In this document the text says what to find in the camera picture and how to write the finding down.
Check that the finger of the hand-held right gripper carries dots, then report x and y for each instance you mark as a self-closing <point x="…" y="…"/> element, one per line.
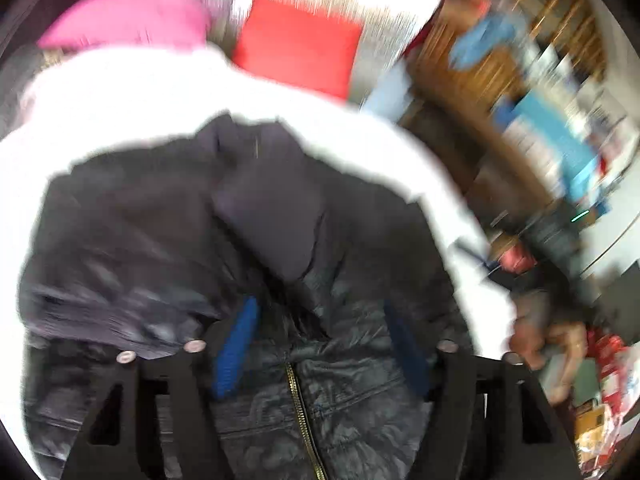
<point x="480" y="257"/>

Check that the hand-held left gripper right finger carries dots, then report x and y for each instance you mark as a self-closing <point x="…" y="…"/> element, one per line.
<point x="406" y="350"/>

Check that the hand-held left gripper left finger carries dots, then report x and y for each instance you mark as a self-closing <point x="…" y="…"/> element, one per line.
<point x="240" y="345"/>

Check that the black puffer jacket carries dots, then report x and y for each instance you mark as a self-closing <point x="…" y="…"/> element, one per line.
<point x="325" y="360"/>

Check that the person's right hand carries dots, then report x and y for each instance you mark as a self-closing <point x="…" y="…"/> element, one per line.
<point x="530" y="340"/>

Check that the blue cardboard box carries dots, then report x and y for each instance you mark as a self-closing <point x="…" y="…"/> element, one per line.
<point x="550" y="130"/>

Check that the red printed packaging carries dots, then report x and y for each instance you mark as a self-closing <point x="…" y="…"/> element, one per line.
<point x="607" y="385"/>

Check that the wooden side table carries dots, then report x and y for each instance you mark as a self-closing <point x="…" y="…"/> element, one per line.
<point x="450" y="90"/>

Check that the blue glove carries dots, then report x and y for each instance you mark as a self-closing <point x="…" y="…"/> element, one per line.
<point x="480" y="42"/>

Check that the wooden chair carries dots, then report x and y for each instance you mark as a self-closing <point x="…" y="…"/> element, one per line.
<point x="550" y="5"/>

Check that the silver foil insulation panel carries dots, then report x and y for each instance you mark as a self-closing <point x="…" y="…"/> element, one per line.
<point x="390" y="15"/>

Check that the white textured blanket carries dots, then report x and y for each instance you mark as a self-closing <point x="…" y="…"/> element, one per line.
<point x="150" y="95"/>

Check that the bright red pillow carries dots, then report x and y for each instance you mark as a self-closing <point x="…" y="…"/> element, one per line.
<point x="300" y="45"/>

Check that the pink pillow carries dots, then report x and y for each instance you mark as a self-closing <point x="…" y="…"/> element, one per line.
<point x="130" y="20"/>

